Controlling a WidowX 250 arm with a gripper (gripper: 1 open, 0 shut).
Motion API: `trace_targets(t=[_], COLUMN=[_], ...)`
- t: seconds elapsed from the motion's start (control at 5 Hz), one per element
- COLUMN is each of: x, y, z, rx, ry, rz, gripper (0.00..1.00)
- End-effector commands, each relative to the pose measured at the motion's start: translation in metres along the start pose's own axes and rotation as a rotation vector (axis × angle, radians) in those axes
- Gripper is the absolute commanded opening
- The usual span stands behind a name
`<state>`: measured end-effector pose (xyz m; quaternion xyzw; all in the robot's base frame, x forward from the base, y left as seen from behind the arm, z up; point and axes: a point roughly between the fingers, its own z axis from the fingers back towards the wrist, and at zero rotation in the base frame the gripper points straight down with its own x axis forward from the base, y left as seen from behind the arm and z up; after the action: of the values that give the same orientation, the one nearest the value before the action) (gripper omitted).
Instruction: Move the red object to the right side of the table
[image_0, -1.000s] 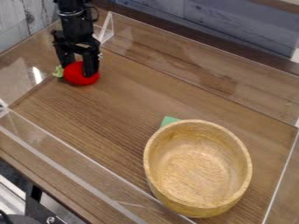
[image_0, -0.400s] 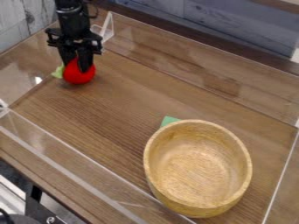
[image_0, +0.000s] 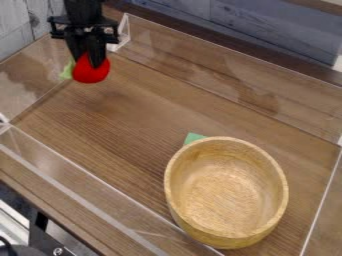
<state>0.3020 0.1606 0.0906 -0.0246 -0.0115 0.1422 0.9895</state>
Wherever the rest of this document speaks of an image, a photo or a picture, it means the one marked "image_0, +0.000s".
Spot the clear acrylic tray wall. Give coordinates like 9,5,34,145
0,120,223,256

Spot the black table leg bracket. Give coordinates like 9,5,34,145
28,212,76,256

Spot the green flat object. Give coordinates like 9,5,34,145
184,133,205,145

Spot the wooden oval bowl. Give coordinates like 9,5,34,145
164,136,290,249

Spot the black cable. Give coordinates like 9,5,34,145
0,235,15,256

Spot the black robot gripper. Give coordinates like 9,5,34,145
47,0,119,68

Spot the red plush strawberry toy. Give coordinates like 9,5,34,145
59,53,111,84

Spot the clear acrylic corner bracket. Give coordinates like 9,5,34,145
107,14,131,52

